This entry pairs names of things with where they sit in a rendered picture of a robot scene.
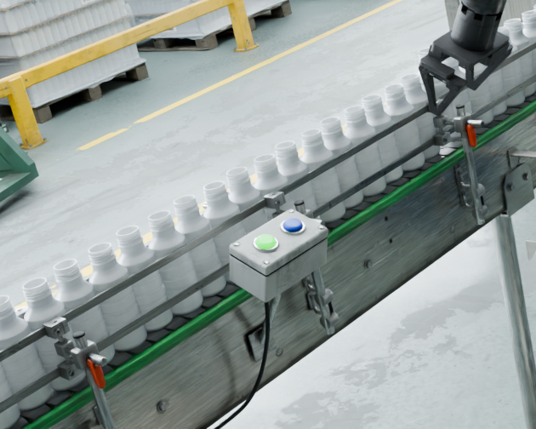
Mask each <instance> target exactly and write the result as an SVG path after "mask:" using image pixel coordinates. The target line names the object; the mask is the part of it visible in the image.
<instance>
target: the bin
mask: <svg viewBox="0 0 536 429"><path fill-rule="evenodd" d="M507 152H508V158H509V163H510V168H511V169H512V168H513V167H514V166H516V165H517V164H518V163H519V162H518V158H519V157H525V158H536V152H527V151H518V150H517V149H516V146H513V147H512V148H511V149H510V150H508V151H507ZM526 247H527V257H528V260H531V259H532V257H533V254H534V252H535V251H536V242H534V241H528V240H526Z"/></svg>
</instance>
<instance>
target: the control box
mask: <svg viewBox="0 0 536 429"><path fill-rule="evenodd" d="M290 218H295V219H298V220H300V221H301V222H302V224H303V228H302V229H301V230H300V231H298V232H289V231H286V230H285V229H284V228H283V222H284V221H285V220H287V219H290ZM261 235H271V236H273V237H274V238H275V239H276V245H275V246H274V247H273V248H270V249H262V248H259V247H258V246H257V245H256V239H257V237H258V236H261ZM327 246H328V228H327V227H325V226H322V225H321V224H319V223H317V222H315V221H314V220H312V219H310V218H308V217H306V216H305V215H303V214H301V213H299V212H297V211H296V210H294V209H289V210H287V211H286V212H284V213H282V214H280V215H278V216H277V217H276V218H274V219H273V220H270V221H269V222H267V223H265V224H264V225H263V226H261V227H259V228H257V229H256V230H254V231H252V232H250V233H249V234H248V235H246V236H244V237H242V238H240V239H239V240H237V241H235V242H234V243H232V244H231V245H230V280H231V281H232V282H233V283H235V284H236V285H238V286H239V287H241V288H243V289H245V290H246V291H248V292H249V293H250V294H252V295H254V296H255V297H257V298H259V299H260V300H262V301H264V303H265V321H264V323H263V326H262V327H260V328H259V329H257V330H256V331H254V332H253V333H252V334H251V335H249V336H248V339H249V343H250V346H251V349H252V353H253V355H254V361H255V362H258V361H259V360H260V359H261V358H262V363H261V366H260V370H259V375H258V378H257V380H256V382H255V385H254V388H253V390H252V391H251V393H250V395H249V396H248V398H247V400H246V401H245V402H244V404H243V405H242V406H241V407H240V408H239V409H238V410H237V411H235V412H234V413H233V414H232V415H230V416H229V417H228V418H227V419H225V420H224V421H223V422H221V423H220V424H219V425H217V426H216V427H215V428H214V429H221V428H222V427H223V426H225V425H226V424H227V423H228V422H230V421H231V420H232V419H234V418H235V417H236V416H237V415H239V414H240V413H241V412H242V411H243V410H244V409H245V408H246V407H247V406H248V404H249V403H250V401H251V400H252V398H253V397H254V394H255V393H256V391H257V389H258V387H259V384H260V381H261V378H262V375H263V373H264V369H265V363H266V359H267V354H269V353H270V352H272V351H273V350H275V349H276V348H277V346H276V342H275V339H274V335H273V333H272V329H271V325H272V322H273V319H274V317H275V314H276V311H277V307H278V304H279V301H280V299H281V292H283V291H284V290H286V289H288V288H289V287H291V286H292V285H294V284H295V283H297V282H298V281H299V280H301V279H302V278H304V277H306V276H307V275H309V274H310V273H312V272H313V271H315V270H316V269H318V268H319V267H321V266H323V265H324V264H325V263H326V259H327ZM269 300H270V301H271V302H270V305H269Z"/></svg>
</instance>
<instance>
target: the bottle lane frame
mask: <svg viewBox="0 0 536 429"><path fill-rule="evenodd" d="M513 146H516V149H517V150H518V151H527V152H536V101H534V102H532V103H529V105H528V106H526V107H524V108H523V109H520V111H518V112H517V113H515V114H514V115H510V117H508V118H507V119H505V120H504V121H503V122H499V124H498V125H496V126H495V127H493V128H491V129H489V131H487V132H486V133H484V134H482V135H478V137H477V138H476V147H472V152H473V158H474V162H475V167H476V177H477V181H478V183H479V184H482V185H483V186H484V188H485V193H484V194H483V196H484V201H485V205H486V206H487V207H488V211H489V212H488V215H486V216H485V217H484V220H485V223H484V224H482V225H477V223H476V219H475V218H474V217H473V215H472V210H473V209H467V208H466V207H465V206H464V204H460V200H459V190H460V189H462V188H463V187H462V186H461V185H460V184H457V181H456V176H455V172H454V170H455V169H457V168H459V167H461V170H462V175H463V180H464V181H463V182H464V184H465V185H469V184H470V182H469V177H468V173H467V168H466V162H465V154H464V148H463V147H462V148H460V149H456V152H454V153H453V154H451V155H449V156H447V157H445V158H444V159H443V160H442V161H441V162H439V163H433V166H432V167H431V168H429V169H427V170H426V171H421V174H419V175H418V176H416V177H415V178H413V179H409V182H407V183H406V184H404V185H403V186H400V187H396V190H395V191H393V192H392V193H390V194H389V195H384V197H383V198H382V199H380V200H379V201H378V202H376V203H371V206H370V207H368V208H366V209H364V210H363V211H362V212H357V213H358V214H357V215H355V216H354V217H352V218H351V219H349V220H344V223H343V224H342V225H340V226H338V227H337V228H335V229H330V232H329V233H328V246H327V259H326V263H325V264H324V265H323V266H321V267H320V271H321V274H322V280H323V284H324V288H328V289H330V290H332V292H333V295H334V298H333V304H334V310H335V312H336V313H337V314H338V316H339V322H338V323H336V324H335V325H334V331H335V332H334V333H333V334H331V335H327V334H326V332H325V328H324V327H323V326H322V325H321V323H320V317H321V316H322V315H319V314H315V312H314V310H313V308H312V309H310V308H309V304H308V300H307V297H306V294H308V293H309V292H310V290H309V288H308V287H307V286H306V287H304V284H303V280H302V279H301V280H299V281H298V282H297V283H295V284H294V285H292V286H291V287H289V288H288V289H286V290H284V291H283V292H281V299H280V301H279V304H278V307H277V311H276V314H275V317H274V319H273V322H272V325H271V329H272V333H273V335H274V339H275V342H276V346H277V348H276V349H275V350H273V351H272V352H270V353H269V354H267V359H266V363H265V369H264V373H263V375H262V378H261V381H260V384H259V387H258V389H257V391H256V392H258V391H259V390H260V389H262V388H263V387H265V386H266V385H268V384H269V383H270V382H272V381H273V380H275V379H276V378H277V377H278V376H279V375H281V374H282V373H284V372H285V371H287V370H288V369H290V368H291V367H292V366H294V365H295V364H296V363H297V362H299V361H300V360H301V359H303V358H304V357H306V356H307V355H309V354H310V353H311V352H313V351H314V350H316V349H317V348H318V347H319V346H321V345H322V344H323V343H325V342H326V341H327V340H329V339H331V338H332V337H333V336H335V335H336V334H338V333H339V332H340V331H341V330H342V329H344V328H345V327H347V326H348V325H349V324H351V323H353V322H354V321H355V320H357V319H358V318H359V317H360V316H362V315H363V314H364V313H366V312H367V311H369V310H370V309H371V308H373V307H374V306H376V305H377V304H379V303H380V302H381V301H382V300H384V299H385V298H386V297H388V296H389V295H391V294H392V293H393V292H395V291H396V290H398V289H399V288H401V286H403V285H404V284H405V283H407V282H408V281H410V280H411V279H412V278H414V277H415V276H417V275H418V274H420V273H421V272H422V271H423V270H424V269H426V268H427V267H429V266H430V265H432V264H433V263H434V262H436V261H437V260H439V259H440V258H442V257H443V256H444V255H445V254H446V253H448V252H449V251H451V250H452V249H454V248H455V247H456V246H458V245H459V244H460V243H462V242H464V240H465V239H467V238H468V237H470V236H471V235H473V234H474V233H475V232H477V231H478V230H480V229H481V228H482V227H484V226H485V225H486V224H487V223H489V222H490V221H491V220H493V219H495V218H496V217H497V216H499V215H500V214H502V213H503V212H504V211H506V207H505V197H504V192H503V187H502V185H503V181H504V177H505V175H506V174H508V173H509V172H510V171H511V170H512V169H514V168H516V167H517V166H518V165H520V164H521V163H526V164H527V165H528V166H529V167H530V169H531V176H532V181H533V189H535V188H536V158H525V157H519V158H518V162H519V163H518V164H517V165H516V166H514V167H513V168H512V169H511V168H510V163H509V158H508V152H507V151H508V150H510V149H511V148H512V147H513ZM238 288H239V290H238V291H237V292H236V293H234V294H232V295H230V296H229V297H227V298H224V297H220V298H222V301H221V302H220V303H218V304H217V305H215V306H213V307H211V308H204V309H205V312H204V313H203V314H201V315H199V316H198V317H196V318H194V319H192V320H190V319H186V320H187V321H188V323H187V324H185V325H184V326H182V327H180V328H179V329H177V330H175V331H170V330H168V331H169V333H170V334H169V335H168V336H166V337H165V338H163V339H162V340H160V341H158V342H157V343H153V342H150V343H151V346H150V347H149V348H147V349H146V350H144V351H143V352H142V353H140V354H138V355H134V354H130V355H132V359H130V360H128V361H127V362H126V363H124V364H123V365H121V366H120V367H112V366H110V367H111V368H112V372H110V373H109V374H107V375H105V376H104V377H105V388H103V389H104V392H105V396H106V399H107V402H108V404H109V407H110V410H111V414H112V417H113V420H114V422H115V425H116V428H117V429H119V428H120V429H208V428H209V427H210V426H212V425H213V424H214V423H215V422H216V421H218V420H220V419H221V418H222V417H224V416H225V415H227V414H228V413H230V412H231V411H232V410H233V409H234V408H236V407H237V406H238V405H240V404H241V403H243V402H244V401H246V400H247V398H248V396H249V395H250V393H251V391H252V390H253V388H254V385H255V382H256V380H257V378H258V375H259V370H260V366H261V363H262V358H261V359H260V360H259V361H258V362H255V361H254V355H253V353H252V349H251V346H250V343H249V339H248V336H249V335H251V334H252V333H253V332H254V331H256V330H257V329H259V328H260V327H262V326H263V323H264V321H265V303H264V301H262V300H260V299H259V298H257V297H255V296H254V295H252V294H250V293H249V292H248V291H246V290H245V289H243V288H241V287H238ZM70 394H71V398H69V399H68V400H66V401H65V402H63V403H62V404H60V405H59V406H57V407H53V406H49V407H50V411H49V412H48V413H46V414H45V415H43V416H41V417H40V418H38V419H37V420H27V419H26V420H27V421H28V426H25V427H24V428H22V429H104V427H103V424H101V425H99V424H98V421H97V419H96V416H95V413H94V410H93V407H95V406H96V402H95V400H94V396H93V393H92V391H91V388H90V386H88V387H86V388H85V389H83V390H82V391H80V392H79V393H74V392H70Z"/></svg>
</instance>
